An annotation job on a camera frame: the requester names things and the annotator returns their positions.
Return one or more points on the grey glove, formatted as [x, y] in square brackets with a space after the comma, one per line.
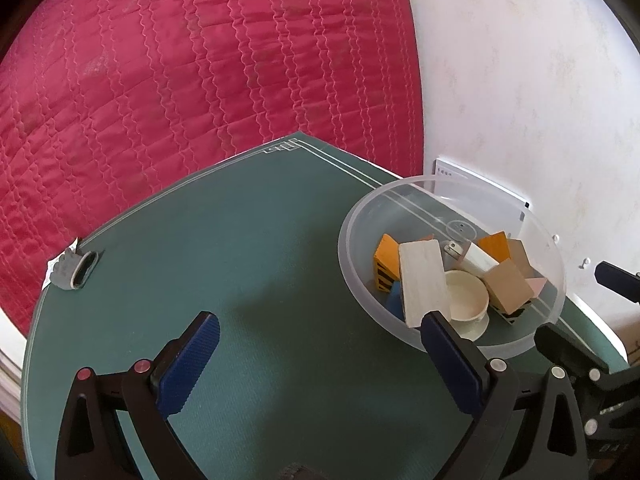
[65, 270]

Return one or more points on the tan wooden block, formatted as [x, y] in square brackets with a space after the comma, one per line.
[507, 287]
[522, 260]

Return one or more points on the white cup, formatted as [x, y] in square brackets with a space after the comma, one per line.
[467, 300]

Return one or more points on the pink block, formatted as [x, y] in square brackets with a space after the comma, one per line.
[536, 286]

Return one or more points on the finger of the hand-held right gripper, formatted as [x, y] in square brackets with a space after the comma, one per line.
[560, 347]
[607, 274]

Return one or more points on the clear plastic bowl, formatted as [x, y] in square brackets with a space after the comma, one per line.
[380, 210]

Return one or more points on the orange wedge block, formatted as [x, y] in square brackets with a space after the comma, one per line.
[495, 246]

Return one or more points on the white wall socket panel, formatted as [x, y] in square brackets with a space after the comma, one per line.
[445, 167]

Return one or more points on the white paper scrap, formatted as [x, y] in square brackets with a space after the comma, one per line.
[71, 248]

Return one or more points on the white USB charger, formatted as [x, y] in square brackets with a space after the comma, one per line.
[477, 258]

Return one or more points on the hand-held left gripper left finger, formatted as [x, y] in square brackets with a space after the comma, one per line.
[187, 360]

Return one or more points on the pale beige wooden block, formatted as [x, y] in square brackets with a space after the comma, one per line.
[425, 285]

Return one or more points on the orange tiger-striped triangle block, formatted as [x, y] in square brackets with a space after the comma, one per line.
[387, 257]

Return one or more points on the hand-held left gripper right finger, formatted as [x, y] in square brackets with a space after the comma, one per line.
[450, 360]

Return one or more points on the red quilted blanket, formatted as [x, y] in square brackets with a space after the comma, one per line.
[200, 60]

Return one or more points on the large white zebra-striped triangle block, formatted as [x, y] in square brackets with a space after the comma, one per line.
[515, 316]

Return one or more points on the blue wedge block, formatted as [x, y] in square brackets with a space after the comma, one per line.
[397, 302]

